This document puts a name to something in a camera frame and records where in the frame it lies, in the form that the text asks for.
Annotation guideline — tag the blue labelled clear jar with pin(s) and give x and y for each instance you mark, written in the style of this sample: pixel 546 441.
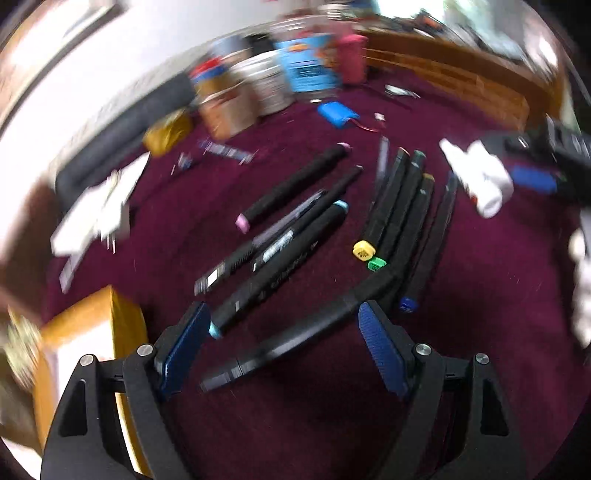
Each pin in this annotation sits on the blue labelled clear jar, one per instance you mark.
pixel 308 54

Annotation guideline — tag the blue battery pack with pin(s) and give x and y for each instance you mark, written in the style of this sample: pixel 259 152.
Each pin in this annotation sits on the blue battery pack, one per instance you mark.
pixel 337 113

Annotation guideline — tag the black marker light blue caps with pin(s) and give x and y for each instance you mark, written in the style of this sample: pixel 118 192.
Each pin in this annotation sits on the black marker light blue caps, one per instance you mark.
pixel 261 285

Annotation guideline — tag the brown jar of sticks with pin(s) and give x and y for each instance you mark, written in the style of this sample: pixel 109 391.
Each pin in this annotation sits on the brown jar of sticks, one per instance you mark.
pixel 224 101

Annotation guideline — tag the yellow tape roll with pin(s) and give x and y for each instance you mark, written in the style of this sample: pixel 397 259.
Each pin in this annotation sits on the yellow tape roll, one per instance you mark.
pixel 167 132

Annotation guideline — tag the wooden side cabinet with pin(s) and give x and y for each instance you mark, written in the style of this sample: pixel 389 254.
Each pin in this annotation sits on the wooden side cabinet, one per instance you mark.
pixel 513 95

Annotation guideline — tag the white spray bottle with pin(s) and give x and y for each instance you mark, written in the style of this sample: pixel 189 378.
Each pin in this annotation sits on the white spray bottle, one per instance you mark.
pixel 482 174

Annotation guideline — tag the white plastic tub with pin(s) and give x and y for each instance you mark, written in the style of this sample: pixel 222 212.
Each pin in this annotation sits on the white plastic tub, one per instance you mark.
pixel 267 80

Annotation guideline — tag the black marker green cap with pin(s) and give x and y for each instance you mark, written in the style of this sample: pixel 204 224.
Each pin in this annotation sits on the black marker green cap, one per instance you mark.
pixel 410 185

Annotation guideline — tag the black marker yellow cap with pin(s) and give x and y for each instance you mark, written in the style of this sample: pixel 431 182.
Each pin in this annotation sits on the black marker yellow cap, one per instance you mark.
pixel 366 248

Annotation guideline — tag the long black marker olive cap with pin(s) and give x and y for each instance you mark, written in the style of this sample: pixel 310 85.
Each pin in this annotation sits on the long black marker olive cap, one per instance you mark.
pixel 387 277

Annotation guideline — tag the small silver tube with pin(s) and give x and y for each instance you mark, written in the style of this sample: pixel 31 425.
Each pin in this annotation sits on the small silver tube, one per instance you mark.
pixel 396 91

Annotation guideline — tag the black leather sofa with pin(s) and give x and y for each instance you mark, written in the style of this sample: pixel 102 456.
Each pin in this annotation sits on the black leather sofa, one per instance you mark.
pixel 119 139

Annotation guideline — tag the small blue cap piece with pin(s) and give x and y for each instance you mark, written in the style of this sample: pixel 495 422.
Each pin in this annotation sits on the small blue cap piece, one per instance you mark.
pixel 184 161

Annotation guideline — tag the yellow taped cardboard box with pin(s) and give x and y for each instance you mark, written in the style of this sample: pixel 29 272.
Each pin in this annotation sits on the yellow taped cardboard box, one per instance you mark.
pixel 105 324

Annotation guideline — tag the white gloved right hand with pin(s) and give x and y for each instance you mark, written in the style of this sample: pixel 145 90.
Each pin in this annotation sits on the white gloved right hand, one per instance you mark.
pixel 580 321

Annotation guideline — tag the thin black fineliner pen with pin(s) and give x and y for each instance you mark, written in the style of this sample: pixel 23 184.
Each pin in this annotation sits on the thin black fineliner pen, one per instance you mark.
pixel 302 223

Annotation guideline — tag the black gel pen clear barrel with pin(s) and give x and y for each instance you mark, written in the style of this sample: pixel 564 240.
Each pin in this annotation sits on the black gel pen clear barrel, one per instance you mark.
pixel 250 248

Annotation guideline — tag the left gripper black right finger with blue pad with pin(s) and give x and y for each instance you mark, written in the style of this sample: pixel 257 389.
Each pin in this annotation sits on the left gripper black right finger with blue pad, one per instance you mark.
pixel 458 423

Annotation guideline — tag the white papers stack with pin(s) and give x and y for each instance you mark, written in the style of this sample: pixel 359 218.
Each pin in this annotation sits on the white papers stack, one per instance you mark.
pixel 118 185

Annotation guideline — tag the blue patterned pen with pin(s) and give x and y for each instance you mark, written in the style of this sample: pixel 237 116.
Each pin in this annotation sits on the blue patterned pen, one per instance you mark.
pixel 225 151

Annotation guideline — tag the black marker blue cap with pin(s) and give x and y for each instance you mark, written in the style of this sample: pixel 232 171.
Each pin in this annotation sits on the black marker blue cap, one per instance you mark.
pixel 432 248

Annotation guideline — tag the pink cup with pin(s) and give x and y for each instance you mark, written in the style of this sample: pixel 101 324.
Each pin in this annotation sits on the pink cup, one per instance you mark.
pixel 352 62

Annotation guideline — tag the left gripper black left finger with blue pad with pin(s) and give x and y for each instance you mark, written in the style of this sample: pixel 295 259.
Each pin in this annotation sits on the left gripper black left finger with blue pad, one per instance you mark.
pixel 85 439

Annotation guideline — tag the black marker pink caps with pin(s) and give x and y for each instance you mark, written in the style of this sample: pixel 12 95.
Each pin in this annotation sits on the black marker pink caps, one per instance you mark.
pixel 292 186

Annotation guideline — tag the white power adapter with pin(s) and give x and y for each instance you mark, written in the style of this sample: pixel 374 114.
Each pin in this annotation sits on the white power adapter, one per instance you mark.
pixel 88 221

